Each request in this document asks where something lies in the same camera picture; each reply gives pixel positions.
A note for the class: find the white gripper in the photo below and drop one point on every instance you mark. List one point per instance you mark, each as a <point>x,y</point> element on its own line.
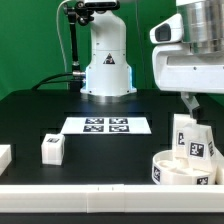
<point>176,68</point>

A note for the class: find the white left rail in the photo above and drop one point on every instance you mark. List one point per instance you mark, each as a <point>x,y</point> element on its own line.
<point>5,157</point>

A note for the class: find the white front rail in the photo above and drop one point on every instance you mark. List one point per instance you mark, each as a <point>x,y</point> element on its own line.
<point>111,198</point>

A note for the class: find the white marker sheet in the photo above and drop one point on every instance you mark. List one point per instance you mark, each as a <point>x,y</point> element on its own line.
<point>106,125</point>

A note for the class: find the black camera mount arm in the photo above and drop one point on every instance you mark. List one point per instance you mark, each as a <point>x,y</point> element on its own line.
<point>78,13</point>

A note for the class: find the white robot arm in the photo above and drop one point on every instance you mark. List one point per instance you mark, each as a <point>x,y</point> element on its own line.
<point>109,76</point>

